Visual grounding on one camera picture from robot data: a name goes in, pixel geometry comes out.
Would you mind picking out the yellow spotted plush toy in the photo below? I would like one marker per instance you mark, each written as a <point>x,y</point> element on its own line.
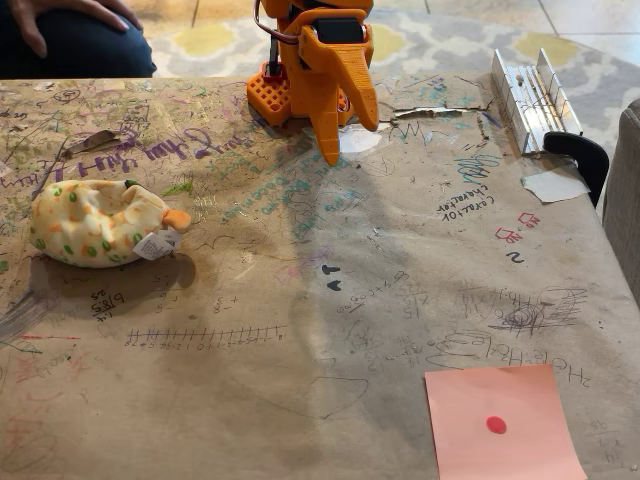
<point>95,225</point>

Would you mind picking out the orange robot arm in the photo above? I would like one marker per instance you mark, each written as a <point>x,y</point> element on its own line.
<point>280,95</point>

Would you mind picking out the small red oval object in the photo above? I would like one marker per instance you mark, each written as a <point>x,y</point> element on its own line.
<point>496,424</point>

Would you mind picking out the person's bare hand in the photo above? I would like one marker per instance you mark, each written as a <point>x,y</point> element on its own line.
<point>30,15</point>

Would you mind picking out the grey yellow patterned rug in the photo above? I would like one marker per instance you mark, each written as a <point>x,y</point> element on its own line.
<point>450,45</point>

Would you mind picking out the scribbled brown paper table cover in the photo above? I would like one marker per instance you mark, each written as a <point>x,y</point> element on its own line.
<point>280,350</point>

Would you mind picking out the person's leg in dark jeans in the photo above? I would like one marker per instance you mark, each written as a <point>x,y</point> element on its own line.
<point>85,50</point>

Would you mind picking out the grey upholstered seat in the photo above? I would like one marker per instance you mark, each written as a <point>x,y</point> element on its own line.
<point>625,200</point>

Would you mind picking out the pink sticky note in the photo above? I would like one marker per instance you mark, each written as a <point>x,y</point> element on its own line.
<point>495,395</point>

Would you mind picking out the aluminium channel rail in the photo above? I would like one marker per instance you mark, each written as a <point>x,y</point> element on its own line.
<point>532,100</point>

